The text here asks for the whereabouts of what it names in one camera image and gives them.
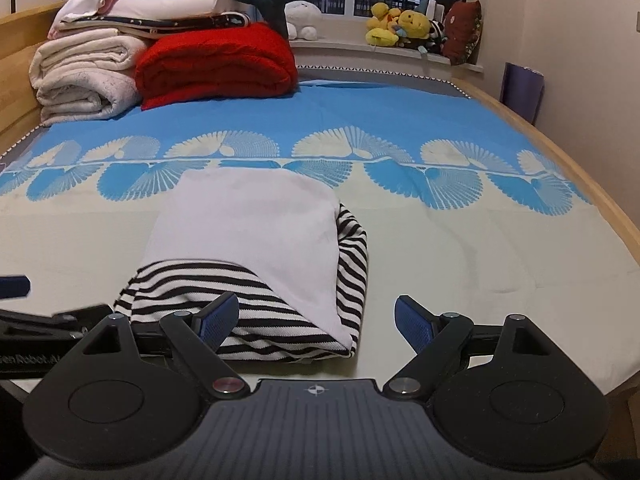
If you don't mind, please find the white and striped garment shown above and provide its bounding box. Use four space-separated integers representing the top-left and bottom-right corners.
114 167 369 362

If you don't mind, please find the blue and cream bedsheet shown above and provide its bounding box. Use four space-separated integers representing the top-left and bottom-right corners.
1 80 639 391

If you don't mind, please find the folded cream blanket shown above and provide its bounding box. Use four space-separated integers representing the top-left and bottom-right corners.
28 28 148 126

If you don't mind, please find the folded white bedding stack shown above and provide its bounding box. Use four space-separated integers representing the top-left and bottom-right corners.
48 0 252 39

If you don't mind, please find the red knitted blanket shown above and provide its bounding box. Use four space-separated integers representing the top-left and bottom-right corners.
134 23 298 110

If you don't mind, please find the black white striped plush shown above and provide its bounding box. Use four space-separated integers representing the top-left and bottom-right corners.
426 20 447 54

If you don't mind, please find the dark red cushion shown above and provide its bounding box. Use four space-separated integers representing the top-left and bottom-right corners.
442 0 483 66

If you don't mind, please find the yellow plush toy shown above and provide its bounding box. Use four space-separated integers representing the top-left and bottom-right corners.
395 10 431 51
366 2 401 47

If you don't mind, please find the white round plush toy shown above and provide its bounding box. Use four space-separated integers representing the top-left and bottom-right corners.
284 0 322 41

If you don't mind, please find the wooden bed frame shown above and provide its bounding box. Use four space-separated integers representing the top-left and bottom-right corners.
1 3 639 259

